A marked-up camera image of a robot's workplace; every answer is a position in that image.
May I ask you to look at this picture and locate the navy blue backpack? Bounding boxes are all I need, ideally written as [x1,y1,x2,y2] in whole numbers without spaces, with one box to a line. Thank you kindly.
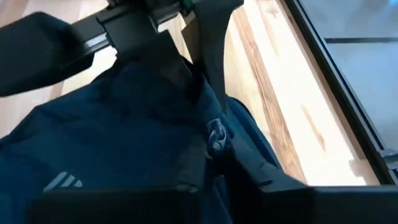
[0,55,284,224]

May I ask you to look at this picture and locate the black aluminium table frame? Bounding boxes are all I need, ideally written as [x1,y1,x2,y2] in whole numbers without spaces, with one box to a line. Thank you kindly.
[284,0,398,187]

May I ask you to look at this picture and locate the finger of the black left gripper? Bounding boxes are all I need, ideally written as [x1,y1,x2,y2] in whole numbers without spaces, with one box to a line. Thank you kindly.
[192,0,245,113]
[0,11,95,98]

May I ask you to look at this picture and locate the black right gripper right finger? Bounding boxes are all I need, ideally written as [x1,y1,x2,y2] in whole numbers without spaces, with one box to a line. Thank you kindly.
[225,136,398,224]

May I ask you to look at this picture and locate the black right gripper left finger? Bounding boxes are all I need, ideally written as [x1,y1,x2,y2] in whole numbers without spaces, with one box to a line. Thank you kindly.
[29,186,209,224]

